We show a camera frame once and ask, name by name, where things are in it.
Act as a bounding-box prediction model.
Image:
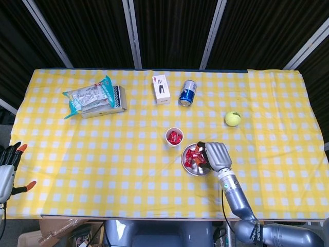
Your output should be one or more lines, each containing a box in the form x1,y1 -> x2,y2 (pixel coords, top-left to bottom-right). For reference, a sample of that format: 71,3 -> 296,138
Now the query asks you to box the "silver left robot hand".
0,140 -> 38,204

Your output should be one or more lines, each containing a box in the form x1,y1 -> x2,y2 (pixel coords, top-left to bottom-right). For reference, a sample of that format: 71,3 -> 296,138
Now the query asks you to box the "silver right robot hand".
196,140 -> 233,172

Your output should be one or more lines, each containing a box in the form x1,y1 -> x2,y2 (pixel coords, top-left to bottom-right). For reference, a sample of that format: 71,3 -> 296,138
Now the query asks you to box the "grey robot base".
104,220 -> 214,247

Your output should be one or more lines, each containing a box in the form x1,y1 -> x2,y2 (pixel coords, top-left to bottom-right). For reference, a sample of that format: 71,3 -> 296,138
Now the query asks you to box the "white paper cup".
165,128 -> 184,148

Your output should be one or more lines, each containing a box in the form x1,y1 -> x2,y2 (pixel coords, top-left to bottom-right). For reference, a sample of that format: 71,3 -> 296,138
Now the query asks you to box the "round steel plate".
181,144 -> 214,177

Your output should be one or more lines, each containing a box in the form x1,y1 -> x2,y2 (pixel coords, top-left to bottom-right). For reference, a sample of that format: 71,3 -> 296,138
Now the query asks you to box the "yellow-green tennis ball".
225,111 -> 242,127

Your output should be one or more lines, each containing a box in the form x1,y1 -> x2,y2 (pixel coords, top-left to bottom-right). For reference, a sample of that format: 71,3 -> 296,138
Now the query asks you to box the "beige box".
17,230 -> 42,247

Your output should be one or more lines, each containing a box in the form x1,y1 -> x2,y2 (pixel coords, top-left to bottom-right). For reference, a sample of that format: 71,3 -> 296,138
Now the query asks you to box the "blue drink can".
178,79 -> 197,107

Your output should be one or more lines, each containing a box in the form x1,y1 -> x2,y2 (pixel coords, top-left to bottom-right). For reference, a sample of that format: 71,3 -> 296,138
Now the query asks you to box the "brown cardboard box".
38,218 -> 103,247

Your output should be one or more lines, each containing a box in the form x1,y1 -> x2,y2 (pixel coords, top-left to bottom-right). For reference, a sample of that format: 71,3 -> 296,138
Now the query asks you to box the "small white product box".
152,74 -> 171,105

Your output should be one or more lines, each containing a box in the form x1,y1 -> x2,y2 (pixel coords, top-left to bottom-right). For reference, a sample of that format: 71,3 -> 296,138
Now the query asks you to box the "dark printed carton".
70,223 -> 103,247

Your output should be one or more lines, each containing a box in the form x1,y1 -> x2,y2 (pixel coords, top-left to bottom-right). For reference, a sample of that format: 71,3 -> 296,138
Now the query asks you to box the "yellow checked tablecloth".
5,68 -> 325,221

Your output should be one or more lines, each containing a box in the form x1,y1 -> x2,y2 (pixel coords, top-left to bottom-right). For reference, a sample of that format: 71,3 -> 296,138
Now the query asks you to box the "silver cardboard box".
81,85 -> 128,119

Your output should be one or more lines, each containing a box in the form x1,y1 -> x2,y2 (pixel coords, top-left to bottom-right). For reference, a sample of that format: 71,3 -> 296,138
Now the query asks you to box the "silver teal snack bag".
62,75 -> 116,120

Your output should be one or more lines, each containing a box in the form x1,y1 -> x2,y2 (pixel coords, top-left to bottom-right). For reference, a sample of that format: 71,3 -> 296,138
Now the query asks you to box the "black curtain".
0,0 -> 329,145

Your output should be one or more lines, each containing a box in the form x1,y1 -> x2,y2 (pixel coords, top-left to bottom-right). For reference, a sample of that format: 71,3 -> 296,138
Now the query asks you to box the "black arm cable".
221,189 -> 230,222

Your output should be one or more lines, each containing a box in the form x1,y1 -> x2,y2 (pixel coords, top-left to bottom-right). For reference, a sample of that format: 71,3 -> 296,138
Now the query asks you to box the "white metal frame post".
282,17 -> 329,70
122,0 -> 143,69
199,0 -> 228,70
22,0 -> 74,69
0,97 -> 19,116

